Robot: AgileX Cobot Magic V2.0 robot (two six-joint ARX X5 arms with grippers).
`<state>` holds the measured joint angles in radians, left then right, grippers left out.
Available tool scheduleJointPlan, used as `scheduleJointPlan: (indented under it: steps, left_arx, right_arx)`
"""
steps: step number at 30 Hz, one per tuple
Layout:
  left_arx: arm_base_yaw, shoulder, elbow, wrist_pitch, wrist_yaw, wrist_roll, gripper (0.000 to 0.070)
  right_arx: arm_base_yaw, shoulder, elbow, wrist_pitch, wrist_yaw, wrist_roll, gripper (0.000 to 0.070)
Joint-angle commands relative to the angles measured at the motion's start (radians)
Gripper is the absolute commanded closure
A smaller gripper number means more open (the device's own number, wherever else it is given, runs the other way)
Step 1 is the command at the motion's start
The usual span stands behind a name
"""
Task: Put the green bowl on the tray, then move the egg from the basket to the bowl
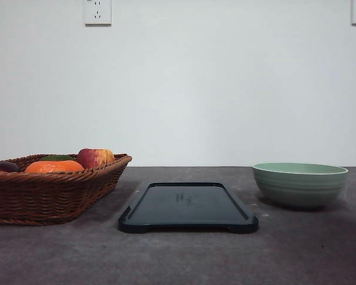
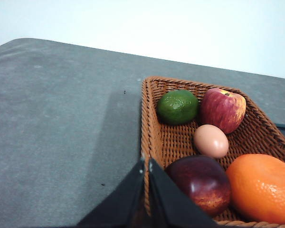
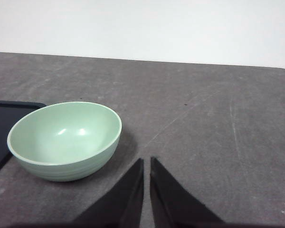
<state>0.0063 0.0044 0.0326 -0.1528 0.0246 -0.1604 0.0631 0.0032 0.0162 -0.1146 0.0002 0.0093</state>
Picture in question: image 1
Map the light green ceramic bowl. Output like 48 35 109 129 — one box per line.
253 162 349 206

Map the brown wicker basket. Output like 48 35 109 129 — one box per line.
0 154 132 226

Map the dark teal rectangular tray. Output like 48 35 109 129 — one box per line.
118 182 259 234

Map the red yellow apple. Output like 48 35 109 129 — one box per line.
77 148 115 167

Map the green leafy vegetable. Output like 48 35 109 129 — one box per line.
40 154 74 161

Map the orange tangerine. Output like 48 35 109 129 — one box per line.
25 160 85 173

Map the dark purple eggplant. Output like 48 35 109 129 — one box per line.
0 161 21 172

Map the white wall socket left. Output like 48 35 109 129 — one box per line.
83 0 112 28

